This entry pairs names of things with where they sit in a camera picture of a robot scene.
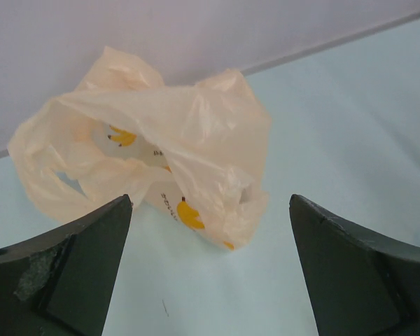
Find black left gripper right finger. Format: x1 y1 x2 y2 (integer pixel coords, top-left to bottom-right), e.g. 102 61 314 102
289 195 420 335

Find translucent orange plastic bag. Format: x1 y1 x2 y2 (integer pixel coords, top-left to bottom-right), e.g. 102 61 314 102
8 47 271 251

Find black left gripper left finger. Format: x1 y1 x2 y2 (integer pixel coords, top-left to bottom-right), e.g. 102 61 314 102
0 195 132 335

